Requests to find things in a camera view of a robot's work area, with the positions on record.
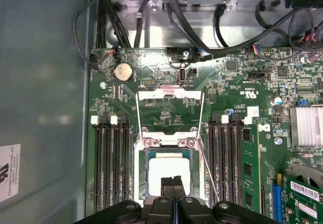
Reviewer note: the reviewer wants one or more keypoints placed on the green RAM stick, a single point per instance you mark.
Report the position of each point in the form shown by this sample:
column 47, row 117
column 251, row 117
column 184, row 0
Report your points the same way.
column 251, row 173

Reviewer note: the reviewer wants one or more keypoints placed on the RAM slot black clips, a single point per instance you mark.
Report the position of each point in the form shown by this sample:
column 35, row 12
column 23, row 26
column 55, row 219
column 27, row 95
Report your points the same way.
column 236, row 158
column 216, row 158
column 106, row 158
column 126, row 158

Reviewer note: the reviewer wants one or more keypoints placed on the metal socket cover frame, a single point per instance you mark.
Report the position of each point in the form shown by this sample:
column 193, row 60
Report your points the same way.
column 147, row 92

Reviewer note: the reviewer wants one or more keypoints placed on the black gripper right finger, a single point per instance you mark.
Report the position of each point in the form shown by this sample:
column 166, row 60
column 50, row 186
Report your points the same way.
column 180, row 188

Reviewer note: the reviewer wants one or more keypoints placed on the round coin cell battery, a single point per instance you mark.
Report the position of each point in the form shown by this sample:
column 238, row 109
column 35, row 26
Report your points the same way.
column 123, row 72

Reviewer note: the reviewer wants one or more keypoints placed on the white printed label sticker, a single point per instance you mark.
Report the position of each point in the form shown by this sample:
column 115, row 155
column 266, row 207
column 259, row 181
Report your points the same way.
column 10, row 163

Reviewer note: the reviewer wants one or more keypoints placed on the silver board screw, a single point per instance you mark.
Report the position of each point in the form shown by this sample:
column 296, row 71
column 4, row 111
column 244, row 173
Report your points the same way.
column 278, row 140
column 186, row 54
column 103, row 84

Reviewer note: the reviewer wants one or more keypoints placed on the silver blue capacitor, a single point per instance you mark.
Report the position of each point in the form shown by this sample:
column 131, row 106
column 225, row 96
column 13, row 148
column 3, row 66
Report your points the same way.
column 277, row 100

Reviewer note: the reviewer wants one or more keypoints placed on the small blue capacitor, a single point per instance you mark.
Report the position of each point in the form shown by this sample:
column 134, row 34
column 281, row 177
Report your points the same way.
column 229, row 111

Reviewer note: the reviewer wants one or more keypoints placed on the silver finned heatsink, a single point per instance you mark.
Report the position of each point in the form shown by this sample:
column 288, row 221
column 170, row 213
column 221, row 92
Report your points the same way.
column 306, row 125

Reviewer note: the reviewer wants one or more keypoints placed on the internal USB port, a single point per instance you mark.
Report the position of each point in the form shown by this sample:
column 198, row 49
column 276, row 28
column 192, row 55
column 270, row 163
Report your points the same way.
column 182, row 75

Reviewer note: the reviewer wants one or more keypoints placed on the thin metal locking lever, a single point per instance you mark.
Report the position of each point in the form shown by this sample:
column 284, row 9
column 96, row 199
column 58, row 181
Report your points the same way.
column 209, row 171

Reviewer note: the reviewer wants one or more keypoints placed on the green motherboard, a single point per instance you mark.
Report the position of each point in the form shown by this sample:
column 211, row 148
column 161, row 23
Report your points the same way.
column 219, row 100

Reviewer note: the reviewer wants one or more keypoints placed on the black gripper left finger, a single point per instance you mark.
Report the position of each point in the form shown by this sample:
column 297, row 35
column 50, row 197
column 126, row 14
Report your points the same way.
column 165, row 188

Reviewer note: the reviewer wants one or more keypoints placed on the green graphics card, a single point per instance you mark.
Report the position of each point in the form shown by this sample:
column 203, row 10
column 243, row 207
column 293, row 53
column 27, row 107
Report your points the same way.
column 302, row 209

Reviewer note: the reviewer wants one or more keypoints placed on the CPU socket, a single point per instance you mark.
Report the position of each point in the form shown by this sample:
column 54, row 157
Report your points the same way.
column 139, row 171

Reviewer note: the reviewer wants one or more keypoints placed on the black and silver PC case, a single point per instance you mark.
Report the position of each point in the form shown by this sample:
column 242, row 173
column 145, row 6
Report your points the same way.
column 38, row 82

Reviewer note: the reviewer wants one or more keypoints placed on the CPU with silver top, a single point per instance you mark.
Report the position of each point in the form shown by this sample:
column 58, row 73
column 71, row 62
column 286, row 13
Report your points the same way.
column 156, row 173

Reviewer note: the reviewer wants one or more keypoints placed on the blue expansion slot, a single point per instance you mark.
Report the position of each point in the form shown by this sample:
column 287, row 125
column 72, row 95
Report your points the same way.
column 277, row 201

